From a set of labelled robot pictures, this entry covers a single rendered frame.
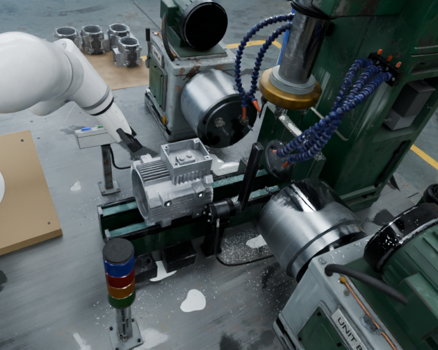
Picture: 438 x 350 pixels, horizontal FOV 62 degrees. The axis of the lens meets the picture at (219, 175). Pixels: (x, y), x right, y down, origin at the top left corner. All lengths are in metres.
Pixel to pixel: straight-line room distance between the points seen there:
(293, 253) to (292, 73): 0.48
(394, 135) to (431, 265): 0.62
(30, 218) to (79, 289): 0.27
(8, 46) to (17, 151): 0.80
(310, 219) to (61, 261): 0.76
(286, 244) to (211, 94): 0.60
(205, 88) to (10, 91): 0.93
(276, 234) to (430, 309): 0.43
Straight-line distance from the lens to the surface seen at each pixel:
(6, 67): 0.50
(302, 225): 0.97
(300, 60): 1.02
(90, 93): 0.88
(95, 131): 1.23
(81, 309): 1.17
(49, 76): 0.52
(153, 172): 1.05
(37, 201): 1.28
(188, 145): 1.12
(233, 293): 1.20
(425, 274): 0.77
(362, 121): 1.17
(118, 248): 0.76
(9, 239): 1.29
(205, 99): 1.32
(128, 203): 1.22
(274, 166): 1.33
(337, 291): 0.87
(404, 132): 1.35
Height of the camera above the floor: 1.85
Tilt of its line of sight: 44 degrees down
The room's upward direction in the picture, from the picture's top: 12 degrees clockwise
